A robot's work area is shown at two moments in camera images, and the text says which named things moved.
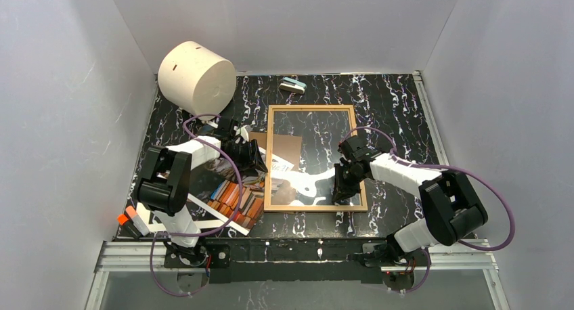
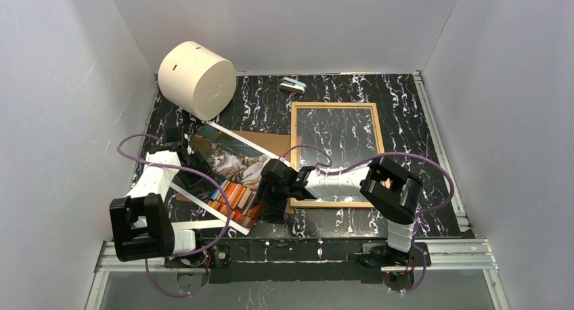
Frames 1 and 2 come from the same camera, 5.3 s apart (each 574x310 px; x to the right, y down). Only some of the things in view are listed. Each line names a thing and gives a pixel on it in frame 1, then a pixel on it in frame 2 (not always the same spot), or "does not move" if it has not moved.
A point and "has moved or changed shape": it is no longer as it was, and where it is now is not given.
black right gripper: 342,179 → 271,189
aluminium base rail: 473,255 does not move
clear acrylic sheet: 305,149 has moved or changed shape
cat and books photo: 214,185 does not move
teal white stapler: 293,84 does not move
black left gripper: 247,154 → 194,165
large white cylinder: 195,79 does not move
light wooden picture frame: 268,185 has moved or changed shape
